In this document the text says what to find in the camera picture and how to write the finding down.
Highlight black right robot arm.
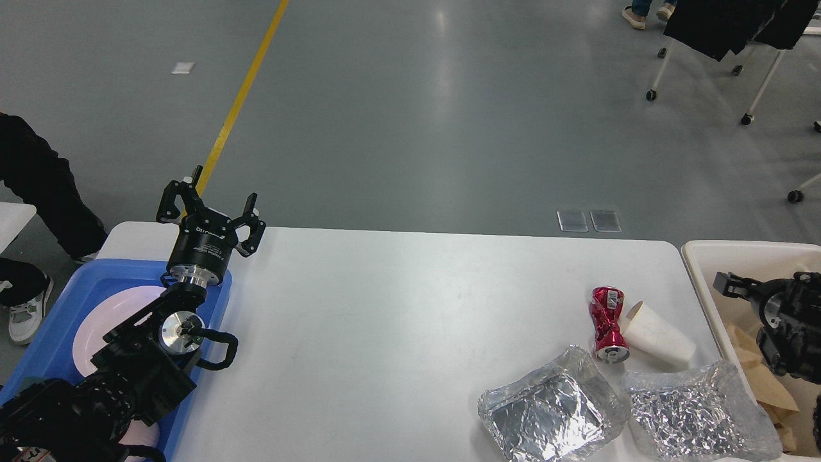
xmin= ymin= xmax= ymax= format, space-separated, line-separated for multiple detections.
xmin=713 ymin=271 xmax=820 ymax=385

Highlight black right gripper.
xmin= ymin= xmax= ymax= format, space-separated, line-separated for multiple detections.
xmin=713 ymin=272 xmax=786 ymax=328

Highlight white caster leg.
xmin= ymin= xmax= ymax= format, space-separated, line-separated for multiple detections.
xmin=786 ymin=173 xmax=821 ymax=203

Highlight beige plastic bin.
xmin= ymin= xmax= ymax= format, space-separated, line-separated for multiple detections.
xmin=681 ymin=240 xmax=820 ymax=461

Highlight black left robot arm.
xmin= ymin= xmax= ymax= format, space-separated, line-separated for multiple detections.
xmin=2 ymin=166 xmax=266 ymax=461

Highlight pink plate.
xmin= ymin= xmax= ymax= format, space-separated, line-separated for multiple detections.
xmin=71 ymin=286 xmax=165 ymax=377

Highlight right clear floor plate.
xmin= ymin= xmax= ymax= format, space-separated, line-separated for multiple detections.
xmin=590 ymin=210 xmax=623 ymax=233

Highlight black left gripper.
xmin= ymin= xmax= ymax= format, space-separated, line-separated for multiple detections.
xmin=157 ymin=166 xmax=267 ymax=286

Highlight clear plastic wrap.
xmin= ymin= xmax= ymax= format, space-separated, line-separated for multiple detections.
xmin=622 ymin=360 xmax=783 ymax=461

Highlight white paper cup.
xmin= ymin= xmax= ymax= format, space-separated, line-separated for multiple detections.
xmin=620 ymin=301 xmax=696 ymax=370

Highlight white side table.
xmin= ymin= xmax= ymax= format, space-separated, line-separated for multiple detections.
xmin=1 ymin=201 xmax=37 ymax=252

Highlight rack with black clothes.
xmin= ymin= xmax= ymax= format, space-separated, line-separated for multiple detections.
xmin=645 ymin=1 xmax=819 ymax=126

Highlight pink mug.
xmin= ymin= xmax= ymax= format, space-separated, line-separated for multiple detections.
xmin=119 ymin=419 xmax=160 ymax=449

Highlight person in blue jeans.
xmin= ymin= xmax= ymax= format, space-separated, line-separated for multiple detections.
xmin=621 ymin=1 xmax=678 ymax=30

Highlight brown paper bag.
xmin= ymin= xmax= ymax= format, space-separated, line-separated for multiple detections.
xmin=724 ymin=323 xmax=799 ymax=454

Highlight clear floor plate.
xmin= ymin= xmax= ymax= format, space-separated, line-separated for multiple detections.
xmin=590 ymin=210 xmax=623 ymax=233
xmin=557 ymin=209 xmax=589 ymax=233

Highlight crumpled aluminium foil tray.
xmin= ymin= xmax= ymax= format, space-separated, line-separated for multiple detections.
xmin=477 ymin=345 xmax=630 ymax=461

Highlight crushed red soda can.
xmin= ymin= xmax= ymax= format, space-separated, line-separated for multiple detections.
xmin=589 ymin=286 xmax=631 ymax=364

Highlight left clear floor plate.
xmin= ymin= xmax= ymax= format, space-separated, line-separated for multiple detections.
xmin=557 ymin=209 xmax=589 ymax=233

